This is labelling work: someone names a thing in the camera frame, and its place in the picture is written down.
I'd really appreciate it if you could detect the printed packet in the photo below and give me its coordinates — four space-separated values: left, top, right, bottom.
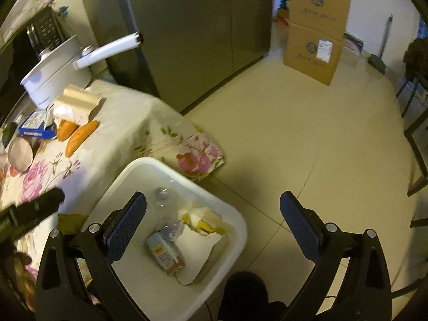
343 33 364 56

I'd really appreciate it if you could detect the orange carrot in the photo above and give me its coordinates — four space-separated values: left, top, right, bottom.
56 120 79 142
65 120 100 158

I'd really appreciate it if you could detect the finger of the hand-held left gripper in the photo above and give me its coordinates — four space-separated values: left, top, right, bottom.
12 188 66 232

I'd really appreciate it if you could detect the person's leg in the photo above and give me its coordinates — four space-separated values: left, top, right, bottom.
217 272 288 321

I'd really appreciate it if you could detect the black microwave oven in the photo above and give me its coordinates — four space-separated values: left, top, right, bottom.
0 7 72 108

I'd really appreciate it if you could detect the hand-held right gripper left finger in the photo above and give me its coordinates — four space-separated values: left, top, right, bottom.
35 191 148 321

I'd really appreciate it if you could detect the clear plastic bottle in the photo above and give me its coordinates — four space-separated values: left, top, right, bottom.
152 185 186 241

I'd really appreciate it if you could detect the yellow wrapper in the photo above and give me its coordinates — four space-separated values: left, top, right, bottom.
181 207 228 238

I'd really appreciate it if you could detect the grey refrigerator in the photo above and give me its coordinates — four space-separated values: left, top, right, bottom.
76 0 273 112

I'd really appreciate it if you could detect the black metal chair frame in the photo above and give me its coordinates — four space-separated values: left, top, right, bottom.
398 40 428 228

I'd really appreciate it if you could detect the floral tablecloth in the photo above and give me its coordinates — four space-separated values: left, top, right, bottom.
0 79 225 308

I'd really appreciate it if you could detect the white plastic bin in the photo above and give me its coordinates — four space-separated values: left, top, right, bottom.
78 156 248 321

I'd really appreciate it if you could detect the printed paper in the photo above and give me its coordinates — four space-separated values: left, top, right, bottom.
53 85 108 124

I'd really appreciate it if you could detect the red instant noodle cup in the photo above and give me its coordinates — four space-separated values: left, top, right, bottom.
7 137 36 173

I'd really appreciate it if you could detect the dark cloth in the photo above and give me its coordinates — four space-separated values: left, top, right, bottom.
403 37 428 71

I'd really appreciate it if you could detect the small drink carton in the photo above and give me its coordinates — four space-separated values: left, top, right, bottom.
145 232 186 276

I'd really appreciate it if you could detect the person's left hand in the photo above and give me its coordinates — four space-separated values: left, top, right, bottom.
7 252 37 311

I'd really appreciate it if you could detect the green pumpkin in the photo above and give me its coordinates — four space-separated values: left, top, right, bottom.
3 122 19 148

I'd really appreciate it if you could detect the cardboard box with white label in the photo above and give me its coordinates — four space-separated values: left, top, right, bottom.
284 22 344 87

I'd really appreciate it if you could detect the long-handled dustpan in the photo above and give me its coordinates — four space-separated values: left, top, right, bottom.
368 14 394 74

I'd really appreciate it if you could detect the white paper wrapper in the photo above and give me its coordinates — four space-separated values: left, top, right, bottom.
172 231 223 286

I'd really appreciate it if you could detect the blue snack package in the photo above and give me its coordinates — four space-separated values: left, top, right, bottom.
18 110 57 139

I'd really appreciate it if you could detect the white electric pot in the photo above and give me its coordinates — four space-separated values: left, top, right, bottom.
21 32 144 108

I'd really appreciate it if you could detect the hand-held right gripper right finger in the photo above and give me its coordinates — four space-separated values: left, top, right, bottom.
280 190 392 321

